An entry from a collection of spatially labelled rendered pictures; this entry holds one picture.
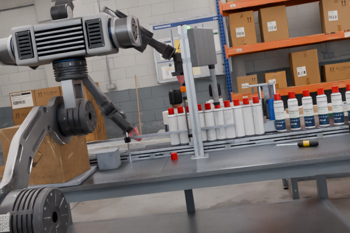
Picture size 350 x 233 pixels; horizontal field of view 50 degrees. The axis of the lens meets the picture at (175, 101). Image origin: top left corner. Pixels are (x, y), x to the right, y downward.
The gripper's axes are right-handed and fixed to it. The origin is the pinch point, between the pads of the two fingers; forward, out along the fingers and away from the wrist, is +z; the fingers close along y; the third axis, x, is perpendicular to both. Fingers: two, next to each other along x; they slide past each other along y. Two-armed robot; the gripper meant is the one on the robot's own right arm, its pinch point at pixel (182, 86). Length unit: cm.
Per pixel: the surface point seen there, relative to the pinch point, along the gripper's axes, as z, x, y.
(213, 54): -15.1, 26.2, -19.7
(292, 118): 24, 23, -57
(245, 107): 15.2, 21.9, -33.0
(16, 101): -3, -287, 247
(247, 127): 26.1, 21.9, -32.5
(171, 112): 12.6, 20.9, 6.6
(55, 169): 26, 64, 57
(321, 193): 94, -53, -87
